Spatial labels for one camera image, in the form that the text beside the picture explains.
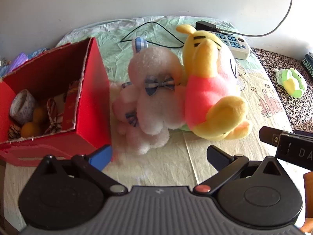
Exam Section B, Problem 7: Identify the red cardboard box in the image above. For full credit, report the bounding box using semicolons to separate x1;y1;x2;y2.
0;37;113;167

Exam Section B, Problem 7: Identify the red gold-printed packet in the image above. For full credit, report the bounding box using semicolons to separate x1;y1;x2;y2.
62;81;82;130

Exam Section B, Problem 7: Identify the purple plastic bag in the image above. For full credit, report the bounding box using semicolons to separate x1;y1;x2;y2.
7;52;29;72

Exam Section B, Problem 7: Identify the white power strip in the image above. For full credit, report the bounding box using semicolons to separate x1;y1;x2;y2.
209;31;251;60

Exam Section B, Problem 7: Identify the orange fruit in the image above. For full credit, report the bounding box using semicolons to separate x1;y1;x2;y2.
21;122;42;138
33;106;48;124

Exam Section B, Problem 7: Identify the blue plastic bag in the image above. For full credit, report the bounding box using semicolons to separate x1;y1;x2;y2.
27;48;53;59

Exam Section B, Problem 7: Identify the printed cartoon sheet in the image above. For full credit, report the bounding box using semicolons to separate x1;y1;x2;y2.
5;16;294;196

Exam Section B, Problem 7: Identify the pine cone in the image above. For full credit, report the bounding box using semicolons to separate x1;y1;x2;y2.
8;124;22;139

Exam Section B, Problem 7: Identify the yellow bear plush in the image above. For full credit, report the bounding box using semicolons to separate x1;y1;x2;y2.
176;24;253;141

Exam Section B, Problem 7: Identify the teal striped cloth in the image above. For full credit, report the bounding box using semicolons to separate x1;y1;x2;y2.
302;52;313;76

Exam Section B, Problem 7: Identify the thin black cable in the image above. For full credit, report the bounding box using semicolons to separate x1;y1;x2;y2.
121;22;185;49

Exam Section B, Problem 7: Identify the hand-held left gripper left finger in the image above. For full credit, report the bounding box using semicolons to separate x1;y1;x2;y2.
37;144;128;196

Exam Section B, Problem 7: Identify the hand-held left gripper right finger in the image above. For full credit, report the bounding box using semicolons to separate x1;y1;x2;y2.
193;145;282;197

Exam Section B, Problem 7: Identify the green and yellow plush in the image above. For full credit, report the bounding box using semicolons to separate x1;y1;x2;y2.
274;68;307;98

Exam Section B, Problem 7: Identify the black power adapter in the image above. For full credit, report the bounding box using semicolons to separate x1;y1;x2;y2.
195;21;217;31

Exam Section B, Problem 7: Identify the large white bunny plush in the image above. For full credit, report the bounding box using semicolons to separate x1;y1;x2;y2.
128;37;187;156

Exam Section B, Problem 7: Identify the grey power cable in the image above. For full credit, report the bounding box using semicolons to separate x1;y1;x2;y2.
215;0;294;38

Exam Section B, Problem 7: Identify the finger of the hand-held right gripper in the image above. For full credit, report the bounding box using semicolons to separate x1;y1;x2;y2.
259;126;282;149

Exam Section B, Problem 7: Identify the printed tape roll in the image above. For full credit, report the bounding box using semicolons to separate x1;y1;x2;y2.
9;89;37;125

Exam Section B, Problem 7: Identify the brown wooden furniture piece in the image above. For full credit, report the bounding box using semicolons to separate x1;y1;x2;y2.
303;173;313;233

